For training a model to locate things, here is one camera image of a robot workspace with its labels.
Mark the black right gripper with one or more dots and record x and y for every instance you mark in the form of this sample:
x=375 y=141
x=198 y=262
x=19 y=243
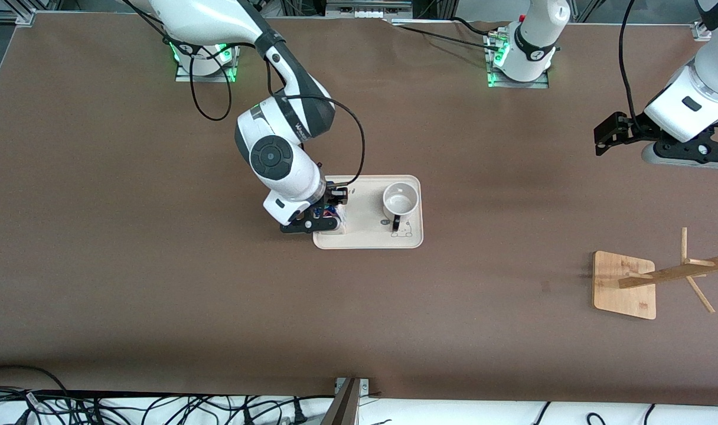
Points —
x=336 y=194

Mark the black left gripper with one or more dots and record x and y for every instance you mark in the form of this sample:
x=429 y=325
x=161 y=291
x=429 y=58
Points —
x=635 y=130

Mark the blue milk carton green cap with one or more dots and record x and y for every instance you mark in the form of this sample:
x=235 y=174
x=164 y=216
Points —
x=342 y=221

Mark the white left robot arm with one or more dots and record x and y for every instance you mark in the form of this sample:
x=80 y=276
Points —
x=533 y=35

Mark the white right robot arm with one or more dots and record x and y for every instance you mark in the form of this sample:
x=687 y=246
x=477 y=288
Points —
x=276 y=159

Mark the wooden cup rack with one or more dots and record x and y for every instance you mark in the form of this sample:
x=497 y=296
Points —
x=622 y=295

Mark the cream rabbit print tray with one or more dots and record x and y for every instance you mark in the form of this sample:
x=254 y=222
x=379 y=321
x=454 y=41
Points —
x=368 y=236

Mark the white power strip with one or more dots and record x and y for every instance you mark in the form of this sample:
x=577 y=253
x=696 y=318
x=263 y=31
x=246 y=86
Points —
x=368 y=12

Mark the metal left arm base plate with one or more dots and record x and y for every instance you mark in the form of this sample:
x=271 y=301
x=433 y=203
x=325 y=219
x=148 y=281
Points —
x=518 y=84

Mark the aluminium frame corner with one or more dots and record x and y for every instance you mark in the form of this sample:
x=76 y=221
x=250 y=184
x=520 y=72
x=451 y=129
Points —
x=16 y=18
x=701 y=30

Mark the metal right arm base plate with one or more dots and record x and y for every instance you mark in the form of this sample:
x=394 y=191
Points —
x=205 y=78

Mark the small metal post bracket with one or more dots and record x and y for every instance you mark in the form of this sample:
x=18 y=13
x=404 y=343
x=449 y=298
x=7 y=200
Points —
x=365 y=386

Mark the grey metal post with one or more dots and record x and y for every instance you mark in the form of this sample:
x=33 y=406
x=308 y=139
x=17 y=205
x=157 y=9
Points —
x=344 y=410

